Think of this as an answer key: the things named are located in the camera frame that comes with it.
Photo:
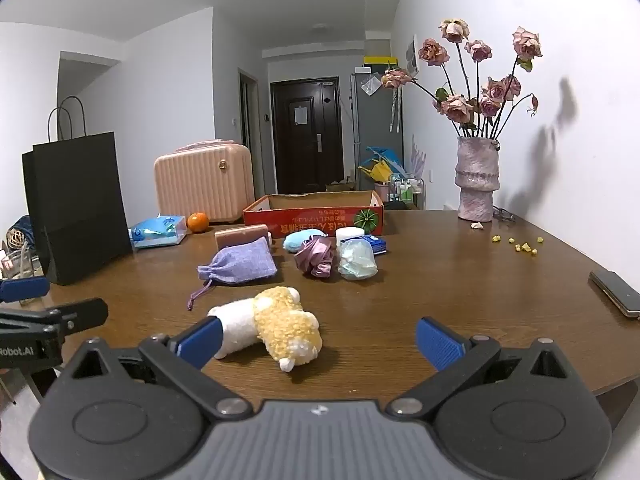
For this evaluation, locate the light blue plush toy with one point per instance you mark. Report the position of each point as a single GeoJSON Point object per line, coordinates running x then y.
{"type": "Point", "coordinates": [297, 241]}

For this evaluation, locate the blue printed tissue pack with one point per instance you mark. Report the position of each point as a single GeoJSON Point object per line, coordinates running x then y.
{"type": "Point", "coordinates": [155, 232]}

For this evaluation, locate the pink ribbed suitcase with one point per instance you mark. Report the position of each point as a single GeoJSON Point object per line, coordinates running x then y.
{"type": "Point", "coordinates": [200, 185]}

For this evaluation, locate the blue and yellow toy pile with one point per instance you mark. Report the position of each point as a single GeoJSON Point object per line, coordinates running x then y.
{"type": "Point", "coordinates": [380, 167]}

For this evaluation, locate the black smartphone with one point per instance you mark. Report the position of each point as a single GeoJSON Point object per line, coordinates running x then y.
{"type": "Point", "coordinates": [615, 292]}

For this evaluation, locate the white paper notice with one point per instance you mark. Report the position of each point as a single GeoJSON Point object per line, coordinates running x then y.
{"type": "Point", "coordinates": [300, 115]}

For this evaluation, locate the yellow and black box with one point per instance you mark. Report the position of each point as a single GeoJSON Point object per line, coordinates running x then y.
{"type": "Point", "coordinates": [377, 60]}

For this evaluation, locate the white wall panel box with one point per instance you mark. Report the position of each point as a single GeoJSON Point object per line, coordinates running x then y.
{"type": "Point", "coordinates": [412, 55]}

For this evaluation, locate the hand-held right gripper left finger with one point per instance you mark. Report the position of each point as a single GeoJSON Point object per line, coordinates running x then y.
{"type": "Point", "coordinates": [200, 342]}

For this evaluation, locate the grey refrigerator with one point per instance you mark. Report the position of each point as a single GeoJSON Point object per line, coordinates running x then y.
{"type": "Point", "coordinates": [372, 125]}

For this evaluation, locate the red cardboard box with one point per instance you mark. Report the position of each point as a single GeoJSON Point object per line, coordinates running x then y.
{"type": "Point", "coordinates": [310, 220]}

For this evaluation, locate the cardboard box on floor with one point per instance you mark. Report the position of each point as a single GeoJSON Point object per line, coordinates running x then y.
{"type": "Point", "coordinates": [340, 187]}

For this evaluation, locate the purple feather decoration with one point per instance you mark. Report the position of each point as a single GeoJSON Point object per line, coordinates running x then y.
{"type": "Point", "coordinates": [417, 157]}

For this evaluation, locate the pink sponge block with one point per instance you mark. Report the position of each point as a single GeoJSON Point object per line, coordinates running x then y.
{"type": "Point", "coordinates": [240, 235]}

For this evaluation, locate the black paper bag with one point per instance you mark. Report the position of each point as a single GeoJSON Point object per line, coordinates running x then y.
{"type": "Point", "coordinates": [75, 210]}

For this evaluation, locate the purple satin cloth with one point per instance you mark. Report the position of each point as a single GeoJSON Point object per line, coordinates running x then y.
{"type": "Point", "coordinates": [315, 257]}

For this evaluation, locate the scattered yellow bits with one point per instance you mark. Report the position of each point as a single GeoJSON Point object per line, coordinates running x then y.
{"type": "Point", "coordinates": [522, 247]}

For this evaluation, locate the bunch of dried pink roses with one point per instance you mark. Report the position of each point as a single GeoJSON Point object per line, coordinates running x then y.
{"type": "Point", "coordinates": [457, 105]}

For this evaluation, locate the black eyeglasses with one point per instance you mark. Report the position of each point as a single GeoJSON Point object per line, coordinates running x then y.
{"type": "Point", "coordinates": [502, 214]}

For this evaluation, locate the yellow and white plush toy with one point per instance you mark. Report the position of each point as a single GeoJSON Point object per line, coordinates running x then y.
{"type": "Point", "coordinates": [280, 317]}

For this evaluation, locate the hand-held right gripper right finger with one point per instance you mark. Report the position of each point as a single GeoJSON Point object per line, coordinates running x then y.
{"type": "Point", "coordinates": [440, 342]}

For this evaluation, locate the white round jar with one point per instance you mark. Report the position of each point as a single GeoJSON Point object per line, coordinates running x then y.
{"type": "Point", "coordinates": [350, 234]}

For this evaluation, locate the clear plastic bag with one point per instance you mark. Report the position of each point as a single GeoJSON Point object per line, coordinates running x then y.
{"type": "Point", "coordinates": [371, 85]}

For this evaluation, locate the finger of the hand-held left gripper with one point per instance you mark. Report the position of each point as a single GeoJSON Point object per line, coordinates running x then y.
{"type": "Point", "coordinates": [27, 289]}

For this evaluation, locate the dark wooden door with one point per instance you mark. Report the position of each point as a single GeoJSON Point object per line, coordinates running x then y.
{"type": "Point", "coordinates": [305, 160]}

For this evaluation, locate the orange fruit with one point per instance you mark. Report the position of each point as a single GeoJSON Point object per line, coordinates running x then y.
{"type": "Point", "coordinates": [197, 222]}

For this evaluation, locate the pink ceramic vase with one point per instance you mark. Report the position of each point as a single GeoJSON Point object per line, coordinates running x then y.
{"type": "Point", "coordinates": [476, 180]}

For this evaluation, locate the rattan ball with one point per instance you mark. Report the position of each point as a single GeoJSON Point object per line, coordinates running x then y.
{"type": "Point", "coordinates": [16, 238]}

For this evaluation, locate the folded white umbrella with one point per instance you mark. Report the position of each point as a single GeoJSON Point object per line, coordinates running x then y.
{"type": "Point", "coordinates": [396, 110]}

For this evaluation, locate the blue tissue packet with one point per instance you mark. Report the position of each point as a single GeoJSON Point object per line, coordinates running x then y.
{"type": "Point", "coordinates": [377, 245]}

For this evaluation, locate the pale blue plastic pack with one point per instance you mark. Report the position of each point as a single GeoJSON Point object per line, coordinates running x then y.
{"type": "Point", "coordinates": [356, 260]}

